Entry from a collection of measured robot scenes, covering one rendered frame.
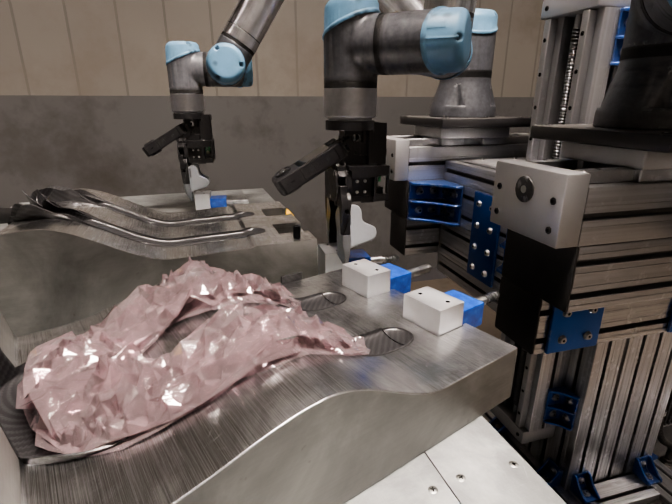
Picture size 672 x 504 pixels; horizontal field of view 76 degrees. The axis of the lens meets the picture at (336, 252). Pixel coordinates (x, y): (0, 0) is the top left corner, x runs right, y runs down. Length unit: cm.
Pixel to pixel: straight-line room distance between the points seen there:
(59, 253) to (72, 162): 182
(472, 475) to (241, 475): 19
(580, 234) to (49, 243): 63
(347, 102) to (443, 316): 32
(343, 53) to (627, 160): 38
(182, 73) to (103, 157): 132
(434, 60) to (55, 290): 54
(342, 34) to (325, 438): 49
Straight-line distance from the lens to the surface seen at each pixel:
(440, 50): 59
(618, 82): 71
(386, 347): 43
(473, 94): 107
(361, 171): 63
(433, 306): 44
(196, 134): 113
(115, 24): 237
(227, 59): 96
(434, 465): 39
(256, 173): 235
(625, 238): 66
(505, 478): 39
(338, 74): 62
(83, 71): 238
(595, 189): 60
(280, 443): 28
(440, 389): 37
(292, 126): 235
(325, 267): 67
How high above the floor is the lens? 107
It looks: 19 degrees down
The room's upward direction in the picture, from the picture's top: straight up
